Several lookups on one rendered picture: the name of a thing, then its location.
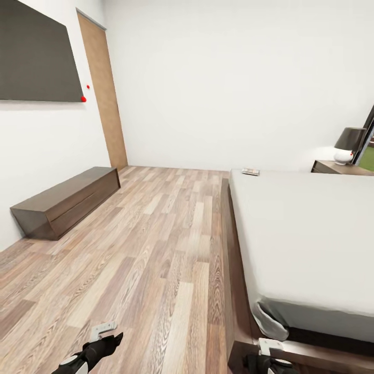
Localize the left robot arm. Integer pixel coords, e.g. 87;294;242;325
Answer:
52;320;124;374

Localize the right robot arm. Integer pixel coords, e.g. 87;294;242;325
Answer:
241;338;300;374

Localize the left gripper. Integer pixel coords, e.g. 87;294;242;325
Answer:
83;332;124;365

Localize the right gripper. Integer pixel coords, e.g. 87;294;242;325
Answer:
241;353;271;374

